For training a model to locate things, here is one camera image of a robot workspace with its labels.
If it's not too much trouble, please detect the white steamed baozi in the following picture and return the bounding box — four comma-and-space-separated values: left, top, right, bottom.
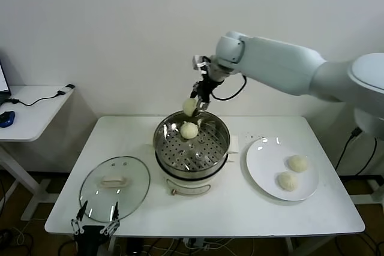
277, 171, 299, 192
287, 155, 309, 173
182, 98, 199, 118
179, 121, 199, 140

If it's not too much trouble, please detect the white round plate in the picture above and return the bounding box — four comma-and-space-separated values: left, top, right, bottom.
245, 137, 320, 202

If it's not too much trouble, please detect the black laptop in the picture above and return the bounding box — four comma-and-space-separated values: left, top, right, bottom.
0, 62, 13, 106

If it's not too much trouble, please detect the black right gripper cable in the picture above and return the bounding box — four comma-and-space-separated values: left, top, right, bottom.
209, 73, 247, 101

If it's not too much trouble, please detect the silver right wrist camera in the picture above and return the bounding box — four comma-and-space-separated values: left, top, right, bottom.
193, 55, 211, 73

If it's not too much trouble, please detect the white power strip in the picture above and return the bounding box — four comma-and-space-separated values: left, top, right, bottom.
182, 237, 211, 251

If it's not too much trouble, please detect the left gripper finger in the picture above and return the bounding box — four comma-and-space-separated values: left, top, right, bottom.
70, 200, 88, 236
100, 201, 121, 236

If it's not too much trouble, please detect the steel perforated steamer basket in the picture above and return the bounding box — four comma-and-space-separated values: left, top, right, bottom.
152, 110, 231, 179

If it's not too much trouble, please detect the black cable with adapter plug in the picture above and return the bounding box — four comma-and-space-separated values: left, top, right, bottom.
7, 83, 75, 107

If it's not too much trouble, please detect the glass lid with white handle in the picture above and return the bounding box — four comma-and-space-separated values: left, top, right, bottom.
79, 156, 151, 224

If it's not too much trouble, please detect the white side desk with laptop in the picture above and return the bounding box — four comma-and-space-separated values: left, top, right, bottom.
0, 85, 76, 221

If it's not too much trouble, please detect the stainless steel steamer pot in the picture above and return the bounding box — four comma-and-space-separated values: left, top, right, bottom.
145, 128, 240, 197

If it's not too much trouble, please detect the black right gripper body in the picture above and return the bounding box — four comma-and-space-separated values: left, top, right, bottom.
196, 77, 224, 103

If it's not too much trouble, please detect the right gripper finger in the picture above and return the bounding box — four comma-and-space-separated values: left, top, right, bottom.
193, 99, 211, 118
190, 82, 201, 100

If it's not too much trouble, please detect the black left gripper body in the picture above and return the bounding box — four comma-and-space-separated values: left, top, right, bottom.
73, 225, 104, 256

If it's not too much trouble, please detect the blue computer mouse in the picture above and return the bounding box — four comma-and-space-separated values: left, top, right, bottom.
0, 110, 15, 128

